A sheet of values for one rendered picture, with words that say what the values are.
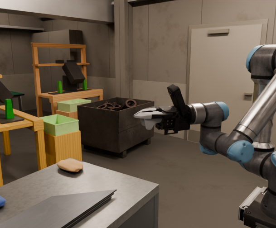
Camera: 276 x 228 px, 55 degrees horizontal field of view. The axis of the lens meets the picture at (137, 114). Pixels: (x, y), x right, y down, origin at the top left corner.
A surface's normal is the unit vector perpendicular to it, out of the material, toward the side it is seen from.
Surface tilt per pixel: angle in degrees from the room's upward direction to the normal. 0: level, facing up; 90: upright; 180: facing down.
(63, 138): 90
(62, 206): 0
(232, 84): 90
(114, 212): 0
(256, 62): 90
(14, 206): 0
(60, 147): 90
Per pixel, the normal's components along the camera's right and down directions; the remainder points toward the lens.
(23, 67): 0.75, 0.15
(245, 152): 0.39, 0.20
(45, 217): 0.00, -0.98
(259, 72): -0.77, 0.15
